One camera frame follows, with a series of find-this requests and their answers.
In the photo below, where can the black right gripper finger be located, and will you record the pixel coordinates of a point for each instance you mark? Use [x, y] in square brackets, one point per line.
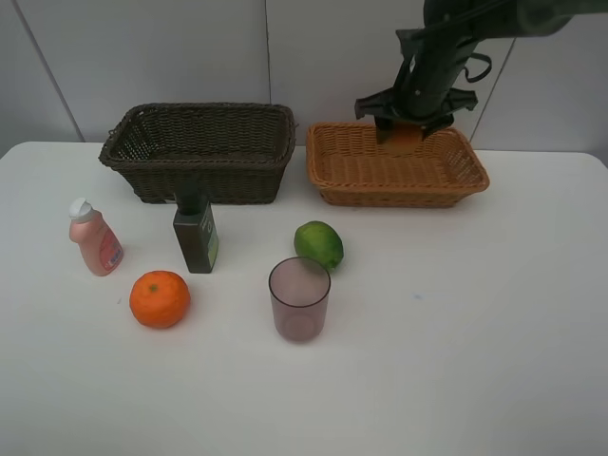
[383, 129]
[428, 130]

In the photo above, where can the dark brown wicker basket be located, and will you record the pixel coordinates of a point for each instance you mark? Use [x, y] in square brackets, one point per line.
[236, 152]

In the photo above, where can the light orange wicker basket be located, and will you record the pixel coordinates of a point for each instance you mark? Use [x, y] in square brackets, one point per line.
[349, 168]

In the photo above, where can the red orange peach fruit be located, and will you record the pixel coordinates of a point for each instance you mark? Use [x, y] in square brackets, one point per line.
[404, 138]

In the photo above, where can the green lime fruit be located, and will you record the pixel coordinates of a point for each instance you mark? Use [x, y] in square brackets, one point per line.
[319, 241]

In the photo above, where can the orange mandarin fruit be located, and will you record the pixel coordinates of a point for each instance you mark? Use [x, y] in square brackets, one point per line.
[159, 299]

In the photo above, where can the pink bottle white cap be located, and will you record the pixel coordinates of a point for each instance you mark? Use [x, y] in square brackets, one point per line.
[99, 246]

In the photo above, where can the translucent purple plastic cup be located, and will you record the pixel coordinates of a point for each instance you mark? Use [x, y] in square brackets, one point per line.
[299, 290]

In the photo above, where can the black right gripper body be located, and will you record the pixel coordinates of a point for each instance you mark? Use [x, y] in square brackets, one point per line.
[423, 92]

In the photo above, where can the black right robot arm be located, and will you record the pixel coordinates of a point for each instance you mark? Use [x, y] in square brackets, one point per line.
[484, 20]

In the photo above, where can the dark green pump bottle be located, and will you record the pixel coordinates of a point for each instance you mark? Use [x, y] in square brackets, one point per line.
[195, 228]

